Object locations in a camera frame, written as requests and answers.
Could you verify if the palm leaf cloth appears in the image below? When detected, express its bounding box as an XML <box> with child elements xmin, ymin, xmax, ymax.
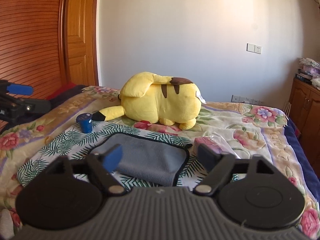
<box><xmin>16</xmin><ymin>122</ymin><xmax>241</xmax><ymax>193</ymax></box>

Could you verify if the wooden slatted wardrobe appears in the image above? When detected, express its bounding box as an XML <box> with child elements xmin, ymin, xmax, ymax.
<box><xmin>0</xmin><ymin>0</ymin><xmax>68</xmax><ymax>133</ymax></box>

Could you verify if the white wall switch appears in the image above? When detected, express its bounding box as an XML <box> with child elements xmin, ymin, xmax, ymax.
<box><xmin>246</xmin><ymin>43</ymin><xmax>262</xmax><ymax>54</ymax></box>

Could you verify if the wall power strip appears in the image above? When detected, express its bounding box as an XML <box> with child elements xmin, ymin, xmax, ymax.
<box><xmin>231</xmin><ymin>95</ymin><xmax>264</xmax><ymax>106</ymax></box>

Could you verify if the red cloth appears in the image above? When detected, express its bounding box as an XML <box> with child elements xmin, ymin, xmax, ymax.
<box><xmin>46</xmin><ymin>82</ymin><xmax>76</xmax><ymax>100</ymax></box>

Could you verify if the floral bed quilt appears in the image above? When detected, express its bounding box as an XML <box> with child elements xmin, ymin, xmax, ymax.
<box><xmin>1</xmin><ymin>85</ymin><xmax>319</xmax><ymax>239</ymax></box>

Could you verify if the blue cup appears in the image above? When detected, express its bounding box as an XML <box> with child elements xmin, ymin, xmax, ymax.
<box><xmin>76</xmin><ymin>113</ymin><xmax>92</xmax><ymax>133</ymax></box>

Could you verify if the dark blue blanket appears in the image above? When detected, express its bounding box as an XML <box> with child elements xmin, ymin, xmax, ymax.
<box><xmin>284</xmin><ymin>118</ymin><xmax>320</xmax><ymax>200</ymax></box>

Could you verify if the purple and grey towel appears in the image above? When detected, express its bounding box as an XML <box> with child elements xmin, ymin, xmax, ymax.
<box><xmin>90</xmin><ymin>133</ymin><xmax>192</xmax><ymax>186</ymax></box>

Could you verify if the wooden cabinet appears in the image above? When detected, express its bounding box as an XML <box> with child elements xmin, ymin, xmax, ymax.
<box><xmin>288</xmin><ymin>77</ymin><xmax>320</xmax><ymax>153</ymax></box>

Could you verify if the pile of folded clothes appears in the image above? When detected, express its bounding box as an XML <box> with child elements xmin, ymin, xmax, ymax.
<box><xmin>295</xmin><ymin>57</ymin><xmax>319</xmax><ymax>85</ymax></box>

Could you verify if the yellow plush toy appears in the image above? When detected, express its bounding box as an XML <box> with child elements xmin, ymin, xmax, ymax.
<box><xmin>92</xmin><ymin>72</ymin><xmax>206</xmax><ymax>130</ymax></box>

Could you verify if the pink tissue box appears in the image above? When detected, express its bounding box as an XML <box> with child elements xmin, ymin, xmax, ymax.
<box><xmin>193</xmin><ymin>135</ymin><xmax>235</xmax><ymax>155</ymax></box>

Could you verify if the wooden door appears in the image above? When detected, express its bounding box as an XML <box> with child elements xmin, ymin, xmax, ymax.
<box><xmin>64</xmin><ymin>0</ymin><xmax>98</xmax><ymax>86</ymax></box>

